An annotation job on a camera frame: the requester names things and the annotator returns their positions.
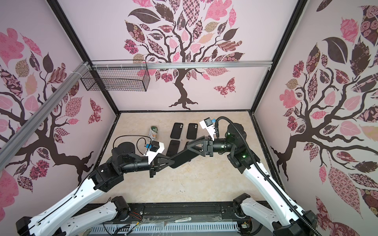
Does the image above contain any white slotted cable duct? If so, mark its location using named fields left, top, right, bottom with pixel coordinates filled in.
left=89, top=222, right=239, bottom=236

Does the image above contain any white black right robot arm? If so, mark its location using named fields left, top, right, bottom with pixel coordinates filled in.
left=187, top=119, right=320, bottom=236

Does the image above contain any aluminium rail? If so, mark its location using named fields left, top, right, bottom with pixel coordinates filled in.
left=92, top=61, right=273, bottom=69
left=1, top=62, right=90, bottom=170

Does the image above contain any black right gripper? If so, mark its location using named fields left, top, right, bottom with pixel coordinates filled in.
left=188, top=136, right=235, bottom=159

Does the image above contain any aluminium rail left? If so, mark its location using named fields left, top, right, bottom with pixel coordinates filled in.
left=1, top=62, right=90, bottom=170

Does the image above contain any blue edged black smartphone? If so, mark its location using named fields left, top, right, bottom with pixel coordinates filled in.
left=166, top=140, right=180, bottom=157

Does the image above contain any black wire basket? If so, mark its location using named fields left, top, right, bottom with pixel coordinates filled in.
left=81, top=59, right=150, bottom=92

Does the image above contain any crushed green drink can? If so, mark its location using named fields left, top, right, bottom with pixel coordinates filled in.
left=148, top=126, right=158, bottom=141

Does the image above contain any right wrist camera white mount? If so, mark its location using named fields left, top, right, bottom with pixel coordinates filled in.
left=199, top=118, right=216, bottom=141

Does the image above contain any black corrugated cable conduit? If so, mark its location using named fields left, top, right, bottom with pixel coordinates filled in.
left=215, top=116, right=322, bottom=236

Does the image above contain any aluminium rail back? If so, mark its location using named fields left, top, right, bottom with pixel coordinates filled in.
left=92, top=61, right=273, bottom=69

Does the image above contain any black phone case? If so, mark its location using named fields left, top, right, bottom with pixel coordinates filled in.
left=170, top=123, right=184, bottom=140
left=186, top=123, right=198, bottom=140

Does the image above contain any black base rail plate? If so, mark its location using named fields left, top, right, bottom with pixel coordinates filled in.
left=73, top=201, right=275, bottom=236

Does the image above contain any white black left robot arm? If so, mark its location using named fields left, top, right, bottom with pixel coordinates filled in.
left=16, top=141, right=175, bottom=236

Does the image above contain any black left camera cable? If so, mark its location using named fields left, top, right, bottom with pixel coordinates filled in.
left=112, top=135, right=153, bottom=155

